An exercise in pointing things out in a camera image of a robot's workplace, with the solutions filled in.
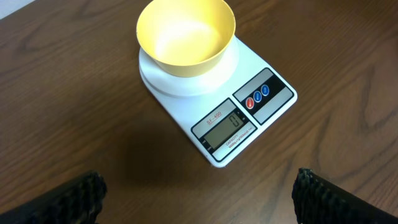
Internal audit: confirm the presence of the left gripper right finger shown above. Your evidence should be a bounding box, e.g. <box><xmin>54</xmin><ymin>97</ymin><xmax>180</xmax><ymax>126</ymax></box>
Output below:
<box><xmin>292</xmin><ymin>168</ymin><xmax>397</xmax><ymax>224</ymax></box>

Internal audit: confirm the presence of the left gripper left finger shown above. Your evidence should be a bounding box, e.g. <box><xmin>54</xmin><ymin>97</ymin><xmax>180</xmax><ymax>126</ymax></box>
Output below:
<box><xmin>1</xmin><ymin>171</ymin><xmax>108</xmax><ymax>224</ymax></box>

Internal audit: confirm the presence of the white digital kitchen scale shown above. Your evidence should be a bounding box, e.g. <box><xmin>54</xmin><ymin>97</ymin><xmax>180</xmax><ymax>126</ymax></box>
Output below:
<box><xmin>138</xmin><ymin>35</ymin><xmax>299</xmax><ymax>169</ymax></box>

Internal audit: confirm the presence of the pale yellow bowl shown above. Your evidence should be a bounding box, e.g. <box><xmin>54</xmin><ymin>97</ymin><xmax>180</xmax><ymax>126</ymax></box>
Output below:
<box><xmin>136</xmin><ymin>0</ymin><xmax>236</xmax><ymax>78</ymax></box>

